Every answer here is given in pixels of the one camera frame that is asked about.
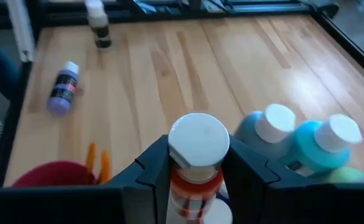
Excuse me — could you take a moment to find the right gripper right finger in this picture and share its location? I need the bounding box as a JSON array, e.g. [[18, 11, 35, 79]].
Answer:
[[223, 135, 313, 224]]

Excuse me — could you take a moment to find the green paint bottle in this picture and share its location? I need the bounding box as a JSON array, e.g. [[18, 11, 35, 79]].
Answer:
[[310, 166, 364, 185]]

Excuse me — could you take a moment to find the purple paint bottle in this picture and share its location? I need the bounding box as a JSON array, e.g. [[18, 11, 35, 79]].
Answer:
[[46, 60, 80, 116]]

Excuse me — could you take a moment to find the teal paint bottle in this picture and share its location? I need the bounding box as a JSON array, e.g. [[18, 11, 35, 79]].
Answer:
[[289, 113, 363, 175]]

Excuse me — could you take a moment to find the pink plastic cup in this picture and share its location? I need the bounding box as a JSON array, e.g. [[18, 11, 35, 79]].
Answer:
[[11, 160, 99, 188]]

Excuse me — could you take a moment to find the coral red paint bottle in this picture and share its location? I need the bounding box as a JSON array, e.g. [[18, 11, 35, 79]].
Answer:
[[166, 112, 233, 224]]

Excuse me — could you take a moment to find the large black paint bottle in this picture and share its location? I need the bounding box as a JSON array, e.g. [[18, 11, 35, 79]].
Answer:
[[233, 103, 297, 161]]

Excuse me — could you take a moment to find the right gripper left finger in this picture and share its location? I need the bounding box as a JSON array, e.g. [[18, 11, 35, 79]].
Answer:
[[106, 135, 172, 224]]

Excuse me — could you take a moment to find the brown paint bottle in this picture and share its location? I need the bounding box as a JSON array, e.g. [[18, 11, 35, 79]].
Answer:
[[84, 0, 113, 50]]

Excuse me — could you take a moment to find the white bar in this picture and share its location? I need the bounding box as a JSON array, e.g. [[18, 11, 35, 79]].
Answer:
[[6, 0, 35, 63]]

